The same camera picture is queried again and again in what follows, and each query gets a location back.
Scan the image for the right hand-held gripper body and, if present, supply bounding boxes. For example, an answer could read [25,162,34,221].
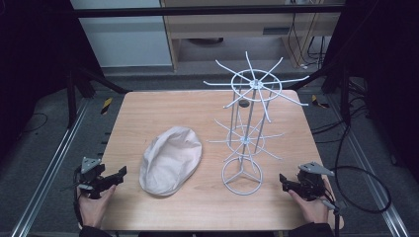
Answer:
[294,161,336,202]

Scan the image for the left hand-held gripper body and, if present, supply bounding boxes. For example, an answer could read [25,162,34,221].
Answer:
[73,156,112,200]

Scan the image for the beige cap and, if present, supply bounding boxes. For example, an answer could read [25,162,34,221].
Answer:
[138,125,204,198]

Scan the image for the white wire display rack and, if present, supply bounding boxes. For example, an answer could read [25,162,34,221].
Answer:
[203,50,310,197]

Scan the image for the person's right hand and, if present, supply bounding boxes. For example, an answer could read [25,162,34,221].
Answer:
[288,179,338,225]

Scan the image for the person's left hand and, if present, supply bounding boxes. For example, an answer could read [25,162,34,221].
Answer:
[77,184,118,229]

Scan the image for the yellow black tape strip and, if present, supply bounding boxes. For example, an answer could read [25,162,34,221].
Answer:
[310,94,331,110]
[100,97,114,116]

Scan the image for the black metal stand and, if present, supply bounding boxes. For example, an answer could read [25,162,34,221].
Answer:
[292,60,353,126]
[64,62,133,130]

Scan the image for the black curtain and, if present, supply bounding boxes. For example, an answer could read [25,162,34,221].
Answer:
[322,0,419,184]
[0,0,104,162]

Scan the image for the white cabinet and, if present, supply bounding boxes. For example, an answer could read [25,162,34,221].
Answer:
[69,0,173,69]

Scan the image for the light wooden desk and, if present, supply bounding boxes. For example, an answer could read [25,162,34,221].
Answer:
[160,0,345,72]

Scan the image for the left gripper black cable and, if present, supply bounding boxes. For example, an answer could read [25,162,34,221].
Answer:
[60,166,84,228]

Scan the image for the right gripper grey plug cable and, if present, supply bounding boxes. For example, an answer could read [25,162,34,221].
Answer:
[317,197,347,237]

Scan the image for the aluminium floor rail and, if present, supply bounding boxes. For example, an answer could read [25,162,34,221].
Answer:
[9,98,91,237]
[328,93,411,237]

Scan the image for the black looped cable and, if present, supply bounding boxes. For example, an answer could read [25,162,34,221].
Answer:
[329,119,393,215]

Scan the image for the thin black floor cable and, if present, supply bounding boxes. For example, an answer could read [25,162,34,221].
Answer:
[21,112,49,134]

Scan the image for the black floor cables bundle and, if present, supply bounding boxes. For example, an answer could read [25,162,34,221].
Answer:
[310,77,375,145]

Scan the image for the black cables under desk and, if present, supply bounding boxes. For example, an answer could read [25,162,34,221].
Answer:
[287,12,328,69]

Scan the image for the black horizontal frame bar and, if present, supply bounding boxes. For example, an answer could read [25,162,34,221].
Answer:
[72,3,346,19]

